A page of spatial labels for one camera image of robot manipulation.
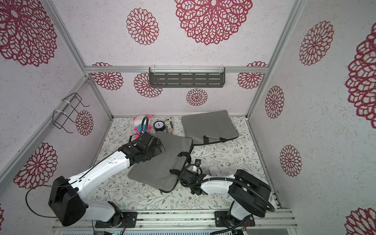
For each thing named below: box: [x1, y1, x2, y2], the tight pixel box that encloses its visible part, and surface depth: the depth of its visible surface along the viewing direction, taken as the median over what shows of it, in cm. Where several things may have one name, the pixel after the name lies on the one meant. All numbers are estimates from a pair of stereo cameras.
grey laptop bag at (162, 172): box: [127, 131, 194, 193], surface depth 89 cm
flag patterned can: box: [164, 117, 175, 135], surface depth 112 cm
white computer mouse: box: [209, 165, 221, 177], surface depth 92 cm
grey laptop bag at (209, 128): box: [181, 110, 239, 146], surface depth 112 cm
